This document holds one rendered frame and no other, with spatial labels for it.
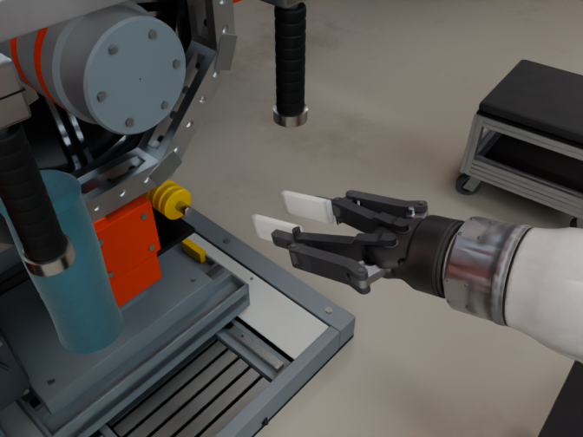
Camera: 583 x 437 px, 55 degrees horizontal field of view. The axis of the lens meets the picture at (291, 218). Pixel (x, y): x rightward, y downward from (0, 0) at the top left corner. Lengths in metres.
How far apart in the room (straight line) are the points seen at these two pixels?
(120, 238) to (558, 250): 0.64
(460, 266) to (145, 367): 0.82
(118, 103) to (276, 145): 1.42
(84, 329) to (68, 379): 0.36
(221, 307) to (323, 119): 1.09
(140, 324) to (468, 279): 0.81
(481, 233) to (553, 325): 0.09
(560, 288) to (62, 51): 0.50
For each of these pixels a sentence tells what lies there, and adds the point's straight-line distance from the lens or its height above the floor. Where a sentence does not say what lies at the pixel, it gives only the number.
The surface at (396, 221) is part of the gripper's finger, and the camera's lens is 0.57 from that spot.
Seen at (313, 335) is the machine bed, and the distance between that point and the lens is 1.31.
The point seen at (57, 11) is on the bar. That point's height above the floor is 0.96.
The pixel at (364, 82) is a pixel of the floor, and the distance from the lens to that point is 2.42.
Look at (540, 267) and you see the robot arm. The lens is 0.47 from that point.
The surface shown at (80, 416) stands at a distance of 1.17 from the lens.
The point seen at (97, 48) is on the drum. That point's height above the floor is 0.90.
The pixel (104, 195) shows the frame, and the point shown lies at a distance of 0.86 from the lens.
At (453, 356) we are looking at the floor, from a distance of 1.42.
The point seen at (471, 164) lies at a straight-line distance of 1.77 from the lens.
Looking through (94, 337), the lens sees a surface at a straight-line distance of 0.81.
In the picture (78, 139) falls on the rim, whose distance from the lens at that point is 0.93.
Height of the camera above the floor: 1.13
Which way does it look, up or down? 42 degrees down
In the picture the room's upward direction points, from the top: straight up
